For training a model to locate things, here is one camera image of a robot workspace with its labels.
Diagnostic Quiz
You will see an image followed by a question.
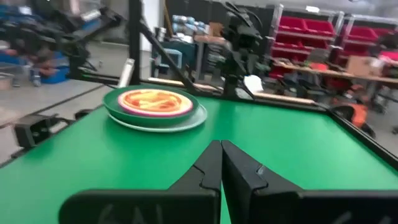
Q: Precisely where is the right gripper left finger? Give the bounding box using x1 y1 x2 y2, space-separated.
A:
58 139 223 224

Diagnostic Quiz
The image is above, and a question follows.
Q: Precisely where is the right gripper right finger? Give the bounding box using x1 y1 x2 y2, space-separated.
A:
221 139 398 224

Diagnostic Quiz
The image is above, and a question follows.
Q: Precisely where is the pink transparent plastic plate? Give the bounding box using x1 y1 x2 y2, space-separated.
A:
117 88 194 118

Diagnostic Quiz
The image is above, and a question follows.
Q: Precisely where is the orange transparent plastic plate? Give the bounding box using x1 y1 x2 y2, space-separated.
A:
123 90 185 113

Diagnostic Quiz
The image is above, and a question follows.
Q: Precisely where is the large pale mint plate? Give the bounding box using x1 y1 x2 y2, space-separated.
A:
108 104 208 134

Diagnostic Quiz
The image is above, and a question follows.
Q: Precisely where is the white paper sheet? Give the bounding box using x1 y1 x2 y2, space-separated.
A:
243 74 265 93

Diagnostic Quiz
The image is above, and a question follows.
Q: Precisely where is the orange vacuum cleaner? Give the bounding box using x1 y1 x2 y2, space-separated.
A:
350 103 370 129

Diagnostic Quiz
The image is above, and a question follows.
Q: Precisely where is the white bar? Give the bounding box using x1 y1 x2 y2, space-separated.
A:
117 58 136 88

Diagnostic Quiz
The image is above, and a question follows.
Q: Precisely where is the black clamp box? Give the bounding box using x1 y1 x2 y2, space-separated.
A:
13 113 60 149

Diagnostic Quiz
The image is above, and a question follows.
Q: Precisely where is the cardboard box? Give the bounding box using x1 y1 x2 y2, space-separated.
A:
346 55 386 78

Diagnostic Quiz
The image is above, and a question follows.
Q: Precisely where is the red bin shelf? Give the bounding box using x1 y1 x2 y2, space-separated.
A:
270 4 398 63

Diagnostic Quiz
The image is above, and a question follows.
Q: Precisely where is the blue bin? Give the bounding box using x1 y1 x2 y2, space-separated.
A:
39 52 72 85

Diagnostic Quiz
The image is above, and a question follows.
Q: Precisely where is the black aluminium table frame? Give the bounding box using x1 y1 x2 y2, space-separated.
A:
0 0 398 170

